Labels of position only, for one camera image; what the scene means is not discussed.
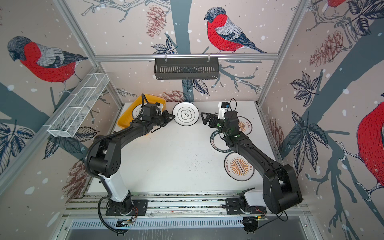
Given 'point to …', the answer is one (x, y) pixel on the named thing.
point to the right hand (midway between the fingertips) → (205, 116)
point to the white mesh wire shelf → (72, 113)
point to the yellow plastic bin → (126, 117)
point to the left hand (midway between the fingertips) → (175, 115)
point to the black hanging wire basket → (186, 69)
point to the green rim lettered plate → (219, 144)
